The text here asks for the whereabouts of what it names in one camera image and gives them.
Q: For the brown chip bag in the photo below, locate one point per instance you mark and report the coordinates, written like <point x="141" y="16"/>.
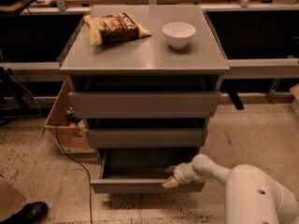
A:
<point x="114" y="28"/>

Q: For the grey top drawer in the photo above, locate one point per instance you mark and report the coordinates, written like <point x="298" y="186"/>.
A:
<point x="144" y="105"/>

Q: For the cardboard box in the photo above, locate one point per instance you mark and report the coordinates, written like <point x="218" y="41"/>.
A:
<point x="66" y="134"/>

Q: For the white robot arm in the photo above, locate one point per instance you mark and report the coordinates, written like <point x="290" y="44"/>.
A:
<point x="251" y="195"/>

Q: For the grey middle drawer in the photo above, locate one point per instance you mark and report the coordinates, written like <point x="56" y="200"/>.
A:
<point x="117" y="138"/>

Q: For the black shoe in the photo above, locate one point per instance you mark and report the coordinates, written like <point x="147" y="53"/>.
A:
<point x="30" y="214"/>

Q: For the grey bottom drawer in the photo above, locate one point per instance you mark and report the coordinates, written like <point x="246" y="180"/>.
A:
<point x="142" y="170"/>

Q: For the grey drawer cabinet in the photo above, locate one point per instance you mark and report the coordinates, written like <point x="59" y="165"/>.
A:
<point x="147" y="64"/>

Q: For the grey metal rail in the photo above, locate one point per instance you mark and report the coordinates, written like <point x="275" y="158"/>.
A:
<point x="239" y="69"/>

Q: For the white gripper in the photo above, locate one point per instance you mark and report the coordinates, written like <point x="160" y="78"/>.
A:
<point x="181" y="174"/>

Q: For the grey drawer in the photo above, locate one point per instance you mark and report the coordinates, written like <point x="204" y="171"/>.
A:
<point x="144" y="105"/>
<point x="117" y="138"/>
<point x="142" y="170"/>

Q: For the white bowl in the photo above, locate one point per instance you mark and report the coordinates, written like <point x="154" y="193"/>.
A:
<point x="178" y="35"/>

